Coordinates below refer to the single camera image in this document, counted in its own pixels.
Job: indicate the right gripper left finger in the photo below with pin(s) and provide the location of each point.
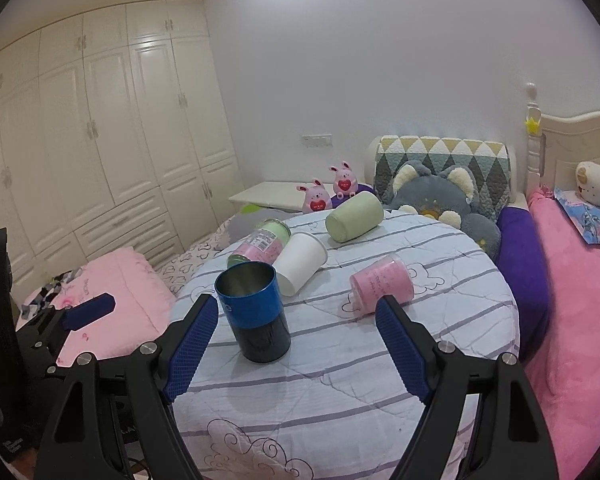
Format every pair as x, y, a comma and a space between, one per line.
91, 401

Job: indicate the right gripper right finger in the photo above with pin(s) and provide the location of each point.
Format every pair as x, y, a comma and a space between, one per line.
510, 439

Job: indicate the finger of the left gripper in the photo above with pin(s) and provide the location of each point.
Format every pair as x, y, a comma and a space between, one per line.
90, 311

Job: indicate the blue black towel can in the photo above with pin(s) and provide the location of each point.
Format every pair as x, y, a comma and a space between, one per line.
252, 304

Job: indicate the pink clear cup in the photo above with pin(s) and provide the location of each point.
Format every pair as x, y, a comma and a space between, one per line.
387, 276

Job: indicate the white paper cup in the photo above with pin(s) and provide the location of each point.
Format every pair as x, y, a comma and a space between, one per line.
300, 259

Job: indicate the pale green cup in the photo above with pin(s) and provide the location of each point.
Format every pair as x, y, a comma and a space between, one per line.
355, 217

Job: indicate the pink folded comforter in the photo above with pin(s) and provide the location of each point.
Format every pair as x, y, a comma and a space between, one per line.
141, 313

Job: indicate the pink fleece blanket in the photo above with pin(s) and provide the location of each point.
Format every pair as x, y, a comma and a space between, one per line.
565, 372

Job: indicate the heart patterned bed sheet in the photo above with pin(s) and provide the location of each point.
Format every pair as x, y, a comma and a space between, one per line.
177, 271

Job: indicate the light blue striped quilt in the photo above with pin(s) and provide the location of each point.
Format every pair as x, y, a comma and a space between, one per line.
334, 406

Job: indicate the purple blanket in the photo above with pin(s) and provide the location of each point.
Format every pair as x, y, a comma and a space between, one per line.
523, 265

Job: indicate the cream wardrobe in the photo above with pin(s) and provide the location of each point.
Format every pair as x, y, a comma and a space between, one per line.
113, 133

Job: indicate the pink green clear canister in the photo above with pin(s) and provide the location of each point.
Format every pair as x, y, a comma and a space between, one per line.
264, 244

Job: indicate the blue cartoon pillow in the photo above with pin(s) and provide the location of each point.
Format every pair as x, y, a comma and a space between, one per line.
584, 216

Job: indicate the white bedside table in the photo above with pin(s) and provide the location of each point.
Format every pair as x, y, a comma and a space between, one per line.
273, 194

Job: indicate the grey cat plush cushion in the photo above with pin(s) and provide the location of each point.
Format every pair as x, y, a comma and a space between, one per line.
449, 196

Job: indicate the pink bunny plush front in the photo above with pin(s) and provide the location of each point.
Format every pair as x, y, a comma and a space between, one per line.
316, 197

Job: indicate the pink bunny plush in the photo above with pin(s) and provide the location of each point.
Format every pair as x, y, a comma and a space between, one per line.
316, 197
345, 183

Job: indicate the white dog plush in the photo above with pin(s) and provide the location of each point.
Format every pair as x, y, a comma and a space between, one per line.
588, 182

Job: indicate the triangle patterned headboard cushion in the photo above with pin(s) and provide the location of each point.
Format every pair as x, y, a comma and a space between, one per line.
492, 163

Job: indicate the cream wooden bed headboard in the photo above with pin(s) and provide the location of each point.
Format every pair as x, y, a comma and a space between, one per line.
556, 144

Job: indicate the pink bunny plush rear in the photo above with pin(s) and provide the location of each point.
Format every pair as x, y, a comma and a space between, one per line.
345, 183

